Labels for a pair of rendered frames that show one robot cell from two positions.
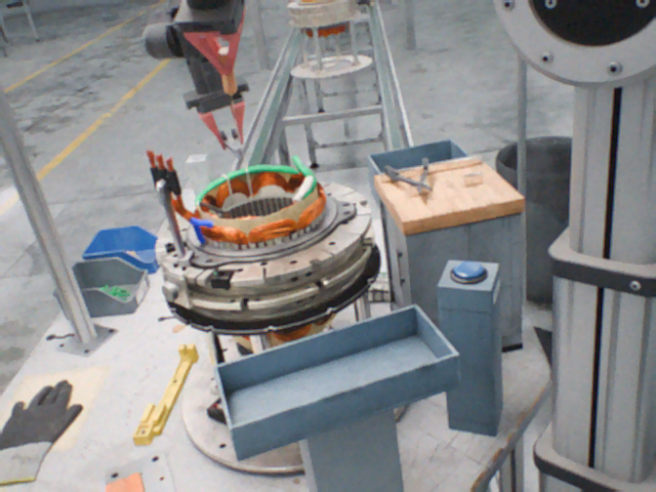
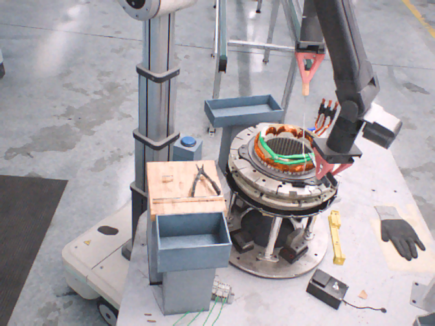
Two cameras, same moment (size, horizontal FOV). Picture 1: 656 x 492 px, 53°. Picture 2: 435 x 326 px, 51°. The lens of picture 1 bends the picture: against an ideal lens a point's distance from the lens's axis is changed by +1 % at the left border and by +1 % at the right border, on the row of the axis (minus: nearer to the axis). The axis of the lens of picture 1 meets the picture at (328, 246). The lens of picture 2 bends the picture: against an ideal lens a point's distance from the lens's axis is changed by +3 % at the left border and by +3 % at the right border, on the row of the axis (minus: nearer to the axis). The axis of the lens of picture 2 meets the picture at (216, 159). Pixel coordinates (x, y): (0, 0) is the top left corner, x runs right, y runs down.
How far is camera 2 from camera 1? 191 cm
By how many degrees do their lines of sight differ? 113
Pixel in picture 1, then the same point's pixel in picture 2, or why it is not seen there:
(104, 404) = (371, 241)
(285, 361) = (260, 116)
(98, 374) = (392, 264)
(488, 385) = not seen: hidden behind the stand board
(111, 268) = not seen: outside the picture
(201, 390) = (316, 228)
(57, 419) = (388, 229)
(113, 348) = (399, 285)
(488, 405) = not seen: hidden behind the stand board
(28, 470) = (380, 209)
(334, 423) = (242, 105)
